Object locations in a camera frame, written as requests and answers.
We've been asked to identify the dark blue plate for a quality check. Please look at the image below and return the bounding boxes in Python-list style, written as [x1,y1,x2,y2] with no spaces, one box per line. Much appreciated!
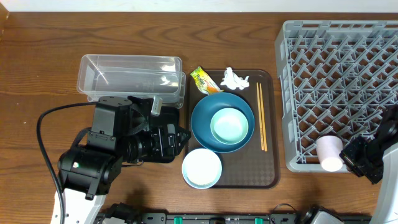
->
[190,92,255,153]

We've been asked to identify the pink plastic cup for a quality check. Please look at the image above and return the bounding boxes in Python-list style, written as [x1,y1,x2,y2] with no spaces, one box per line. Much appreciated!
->
[315,136,343,172]

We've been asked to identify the light blue bowl with rice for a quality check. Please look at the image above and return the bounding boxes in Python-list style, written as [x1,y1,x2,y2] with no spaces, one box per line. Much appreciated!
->
[182,148,223,190]

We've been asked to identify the mint green bowl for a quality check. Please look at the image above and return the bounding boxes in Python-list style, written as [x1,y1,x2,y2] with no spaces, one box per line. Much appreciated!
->
[210,108,249,145]

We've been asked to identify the wooden chopstick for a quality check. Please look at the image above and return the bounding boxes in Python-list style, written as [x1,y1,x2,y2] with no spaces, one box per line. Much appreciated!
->
[259,83,267,152]
[256,83,265,151]

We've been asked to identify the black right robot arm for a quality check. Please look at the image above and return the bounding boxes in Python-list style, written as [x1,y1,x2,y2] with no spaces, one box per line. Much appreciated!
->
[340,105,397,224]

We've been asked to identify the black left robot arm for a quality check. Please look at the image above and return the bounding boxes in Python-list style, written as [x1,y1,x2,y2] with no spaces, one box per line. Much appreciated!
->
[51,96,191,223]

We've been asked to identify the grey dishwasher rack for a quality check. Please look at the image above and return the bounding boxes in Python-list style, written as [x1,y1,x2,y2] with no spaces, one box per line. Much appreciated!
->
[275,20,397,172]

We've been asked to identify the black plastic bin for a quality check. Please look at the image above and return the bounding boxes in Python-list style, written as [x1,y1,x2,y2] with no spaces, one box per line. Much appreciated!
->
[93,102,180,164]

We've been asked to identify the yellow green snack wrapper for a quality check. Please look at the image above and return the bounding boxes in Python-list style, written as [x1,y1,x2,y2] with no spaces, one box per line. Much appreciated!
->
[190,66,223,95]

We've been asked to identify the crumpled white tissue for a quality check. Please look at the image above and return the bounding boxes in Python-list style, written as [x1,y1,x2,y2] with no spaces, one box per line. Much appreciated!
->
[220,67,249,90]

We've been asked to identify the brown plastic serving tray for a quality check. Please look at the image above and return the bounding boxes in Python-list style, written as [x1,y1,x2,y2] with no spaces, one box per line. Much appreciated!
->
[185,70,280,189]

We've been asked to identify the clear plastic bin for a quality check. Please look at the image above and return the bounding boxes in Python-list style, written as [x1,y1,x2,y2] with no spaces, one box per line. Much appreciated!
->
[76,54,186,108]

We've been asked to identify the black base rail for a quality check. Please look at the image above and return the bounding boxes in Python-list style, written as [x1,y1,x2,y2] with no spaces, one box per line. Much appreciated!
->
[93,203,372,224]

